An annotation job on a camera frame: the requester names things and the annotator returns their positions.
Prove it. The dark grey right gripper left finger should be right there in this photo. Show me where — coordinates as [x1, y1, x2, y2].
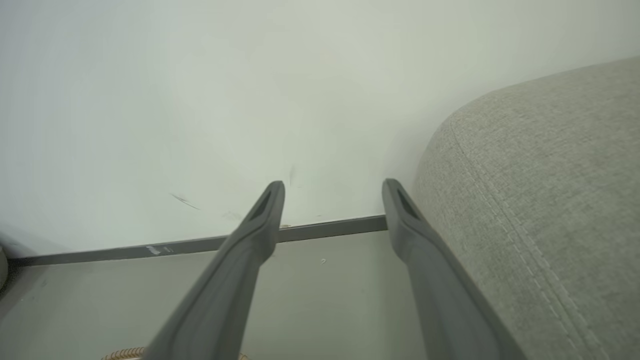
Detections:
[144, 180, 286, 360]

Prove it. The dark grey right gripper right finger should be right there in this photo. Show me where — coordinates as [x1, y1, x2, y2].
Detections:
[382, 178, 527, 360]

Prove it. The cream plastic laundry basket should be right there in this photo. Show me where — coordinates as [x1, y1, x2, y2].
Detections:
[100, 346, 248, 360]

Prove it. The dark grey baseboard strip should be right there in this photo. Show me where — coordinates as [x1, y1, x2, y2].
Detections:
[10, 215, 388, 267]

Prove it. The light grey rounded object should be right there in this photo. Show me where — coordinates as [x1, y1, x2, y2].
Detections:
[0, 244, 10, 291]

